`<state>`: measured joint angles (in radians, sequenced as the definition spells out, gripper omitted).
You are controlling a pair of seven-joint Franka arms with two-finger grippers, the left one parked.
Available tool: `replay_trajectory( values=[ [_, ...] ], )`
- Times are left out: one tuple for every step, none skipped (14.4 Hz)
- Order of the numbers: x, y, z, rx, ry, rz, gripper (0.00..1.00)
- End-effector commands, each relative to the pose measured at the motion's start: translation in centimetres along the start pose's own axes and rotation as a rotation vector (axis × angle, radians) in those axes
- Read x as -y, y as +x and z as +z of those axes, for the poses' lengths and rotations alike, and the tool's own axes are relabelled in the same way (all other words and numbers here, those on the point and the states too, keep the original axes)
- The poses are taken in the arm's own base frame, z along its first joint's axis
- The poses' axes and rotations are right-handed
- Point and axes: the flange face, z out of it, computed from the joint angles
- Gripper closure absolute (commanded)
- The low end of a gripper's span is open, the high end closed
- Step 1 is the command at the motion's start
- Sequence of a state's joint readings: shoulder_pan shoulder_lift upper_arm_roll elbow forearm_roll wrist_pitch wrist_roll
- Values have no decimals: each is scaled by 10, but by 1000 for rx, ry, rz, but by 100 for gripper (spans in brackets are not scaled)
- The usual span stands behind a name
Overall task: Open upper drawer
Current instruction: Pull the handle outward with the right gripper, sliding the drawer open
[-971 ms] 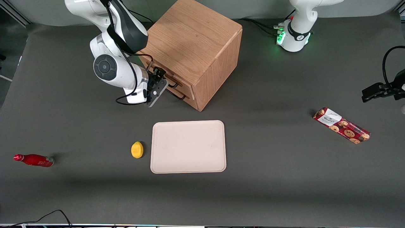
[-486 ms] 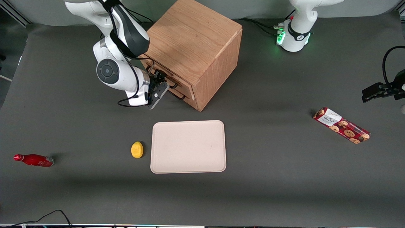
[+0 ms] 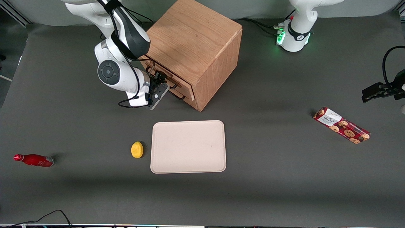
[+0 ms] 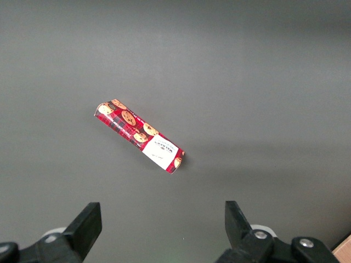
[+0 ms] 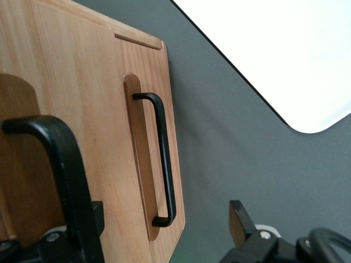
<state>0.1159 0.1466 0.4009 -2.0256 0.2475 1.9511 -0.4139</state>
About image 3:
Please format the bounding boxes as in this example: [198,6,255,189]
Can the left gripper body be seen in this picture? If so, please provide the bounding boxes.
[383,68,405,115]

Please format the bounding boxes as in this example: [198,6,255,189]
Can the long black drawer handle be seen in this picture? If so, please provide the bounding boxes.
[146,65,179,89]

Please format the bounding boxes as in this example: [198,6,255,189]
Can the wooden drawer with long handle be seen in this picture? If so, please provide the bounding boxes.
[140,56,194,95]

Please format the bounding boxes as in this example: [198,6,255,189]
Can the wooden drawer cabinet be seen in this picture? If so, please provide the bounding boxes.
[139,0,243,112]

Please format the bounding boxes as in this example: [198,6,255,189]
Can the red cookie box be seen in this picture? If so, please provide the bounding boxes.
[313,107,371,145]

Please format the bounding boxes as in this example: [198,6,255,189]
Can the yellow lemon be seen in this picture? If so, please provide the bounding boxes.
[131,141,144,159]

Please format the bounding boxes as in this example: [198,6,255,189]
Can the beige rectangular tray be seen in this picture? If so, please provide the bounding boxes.
[150,120,227,174]

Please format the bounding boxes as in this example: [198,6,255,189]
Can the red bottle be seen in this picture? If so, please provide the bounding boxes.
[13,154,55,168]

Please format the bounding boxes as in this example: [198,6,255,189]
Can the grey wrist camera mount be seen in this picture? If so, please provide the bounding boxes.
[147,81,169,111]

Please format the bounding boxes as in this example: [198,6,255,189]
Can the black cable along right arm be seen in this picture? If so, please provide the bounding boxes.
[97,0,141,109]

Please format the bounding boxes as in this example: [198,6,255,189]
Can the black looped gripper cable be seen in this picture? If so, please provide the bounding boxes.
[382,46,405,90]

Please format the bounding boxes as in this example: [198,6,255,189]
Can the short black drawer handle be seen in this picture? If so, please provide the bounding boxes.
[168,91,187,101]

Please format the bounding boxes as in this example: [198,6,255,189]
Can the wooden drawer with short handle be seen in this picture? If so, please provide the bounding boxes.
[166,85,199,111]

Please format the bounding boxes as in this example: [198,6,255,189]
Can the black right arm base cables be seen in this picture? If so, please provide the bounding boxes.
[125,6,154,25]

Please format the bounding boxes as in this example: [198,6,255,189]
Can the black arm base cables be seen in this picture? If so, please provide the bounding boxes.
[241,13,295,37]
[125,6,154,25]

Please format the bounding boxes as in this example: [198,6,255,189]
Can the black left arm base cables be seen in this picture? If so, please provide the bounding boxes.
[241,13,295,37]

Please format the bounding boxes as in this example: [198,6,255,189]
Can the black cable at table edge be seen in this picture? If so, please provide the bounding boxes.
[9,209,72,227]

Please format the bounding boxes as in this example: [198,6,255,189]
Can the aluminium frame rail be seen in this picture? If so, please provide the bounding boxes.
[0,0,33,27]

